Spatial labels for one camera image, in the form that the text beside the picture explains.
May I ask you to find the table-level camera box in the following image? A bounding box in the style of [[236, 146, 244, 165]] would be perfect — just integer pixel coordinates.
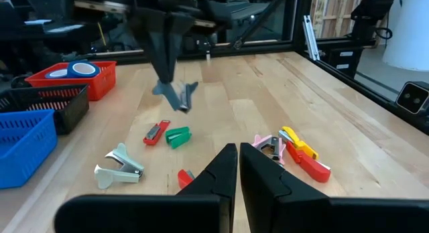
[[395, 80, 429, 115]]

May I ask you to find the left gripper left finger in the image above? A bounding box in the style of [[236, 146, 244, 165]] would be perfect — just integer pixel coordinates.
[[54, 143, 239, 233]]

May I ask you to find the pink staple remover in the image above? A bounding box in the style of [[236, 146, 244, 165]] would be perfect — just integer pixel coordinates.
[[251, 134, 287, 167]]

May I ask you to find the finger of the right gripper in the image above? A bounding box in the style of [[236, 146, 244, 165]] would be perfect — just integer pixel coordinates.
[[167, 14, 196, 84], [146, 27, 174, 85]]

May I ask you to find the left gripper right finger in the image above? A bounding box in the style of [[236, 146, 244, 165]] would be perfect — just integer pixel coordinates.
[[239, 142, 429, 233]]

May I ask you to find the pale grey staple remover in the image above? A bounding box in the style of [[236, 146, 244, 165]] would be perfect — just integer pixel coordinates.
[[93, 142, 145, 190]]

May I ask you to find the dark grey staple remover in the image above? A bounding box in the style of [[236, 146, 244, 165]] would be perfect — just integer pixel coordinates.
[[151, 80, 200, 114]]

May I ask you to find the red plastic basket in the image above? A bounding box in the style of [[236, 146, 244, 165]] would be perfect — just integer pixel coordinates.
[[24, 60, 118, 102]]

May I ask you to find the silver aluminium bracket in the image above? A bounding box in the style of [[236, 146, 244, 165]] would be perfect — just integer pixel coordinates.
[[302, 14, 321, 62]]

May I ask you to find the wooden slat panel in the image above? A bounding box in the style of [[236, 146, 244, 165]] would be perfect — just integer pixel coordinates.
[[311, 0, 367, 39]]

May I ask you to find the green stapler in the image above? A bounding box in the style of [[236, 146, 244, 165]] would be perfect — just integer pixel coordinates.
[[164, 126, 193, 150]]

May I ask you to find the white round column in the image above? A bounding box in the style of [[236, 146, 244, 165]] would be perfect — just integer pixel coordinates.
[[381, 0, 429, 72]]

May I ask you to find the black plastic basket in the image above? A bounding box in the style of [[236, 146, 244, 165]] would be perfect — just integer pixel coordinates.
[[0, 84, 90, 135]]

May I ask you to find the blue plastic basket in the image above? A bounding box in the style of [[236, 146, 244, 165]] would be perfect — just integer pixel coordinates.
[[0, 109, 59, 190]]

